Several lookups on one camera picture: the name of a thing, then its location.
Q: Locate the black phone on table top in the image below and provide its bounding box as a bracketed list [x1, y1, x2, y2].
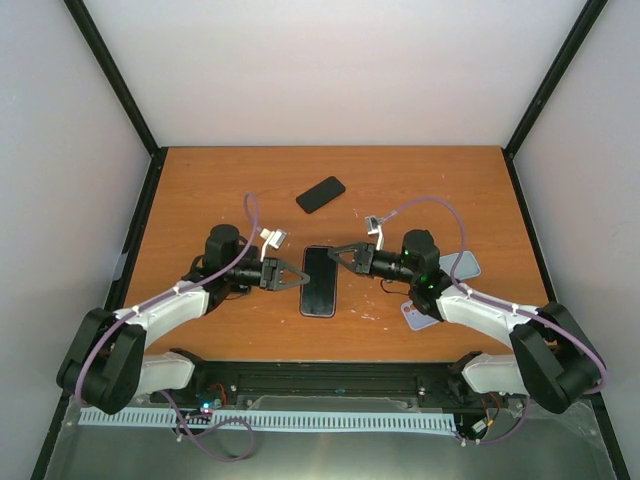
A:
[295, 176, 346, 214]

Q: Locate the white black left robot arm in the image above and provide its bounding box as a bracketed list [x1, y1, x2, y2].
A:
[56, 224, 338, 415]

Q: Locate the lavender phone case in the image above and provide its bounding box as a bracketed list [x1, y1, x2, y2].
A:
[400, 301, 440, 331]

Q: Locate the black right frame post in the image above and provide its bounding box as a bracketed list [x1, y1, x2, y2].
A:
[504, 0, 610, 156]

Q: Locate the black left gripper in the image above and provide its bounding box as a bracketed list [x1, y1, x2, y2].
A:
[226, 256, 310, 291]

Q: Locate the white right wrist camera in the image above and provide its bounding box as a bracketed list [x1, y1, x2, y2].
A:
[365, 215, 384, 251]

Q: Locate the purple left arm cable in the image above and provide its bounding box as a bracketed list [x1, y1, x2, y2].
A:
[74, 193, 261, 406]

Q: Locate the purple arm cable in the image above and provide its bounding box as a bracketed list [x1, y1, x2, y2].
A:
[74, 193, 261, 406]
[382, 196, 611, 391]

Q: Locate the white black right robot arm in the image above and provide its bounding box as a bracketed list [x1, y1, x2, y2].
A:
[349, 230, 606, 413]

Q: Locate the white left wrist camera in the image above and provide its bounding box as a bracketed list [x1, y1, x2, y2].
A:
[259, 228, 288, 261]

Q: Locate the black frame post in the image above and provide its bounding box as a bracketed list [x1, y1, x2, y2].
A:
[63, 0, 162, 160]
[504, 0, 610, 156]

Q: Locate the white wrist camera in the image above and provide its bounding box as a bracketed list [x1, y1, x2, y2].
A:
[365, 215, 384, 251]
[259, 228, 288, 261]

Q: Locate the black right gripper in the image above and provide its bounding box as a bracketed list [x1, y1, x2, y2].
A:
[328, 242, 417, 285]

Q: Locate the light blue phone case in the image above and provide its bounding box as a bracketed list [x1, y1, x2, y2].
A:
[439, 250, 482, 281]

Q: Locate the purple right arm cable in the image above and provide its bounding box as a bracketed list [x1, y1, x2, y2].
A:
[382, 196, 611, 391]

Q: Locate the black left frame post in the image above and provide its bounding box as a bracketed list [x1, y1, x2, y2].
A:
[63, 0, 162, 160]

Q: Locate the light blue cable duct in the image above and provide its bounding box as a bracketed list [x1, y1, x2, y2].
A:
[77, 407, 456, 436]

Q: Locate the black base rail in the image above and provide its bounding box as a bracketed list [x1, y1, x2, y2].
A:
[169, 361, 504, 411]

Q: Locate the purple phone black screen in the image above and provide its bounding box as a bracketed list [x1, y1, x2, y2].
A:
[299, 246, 337, 318]

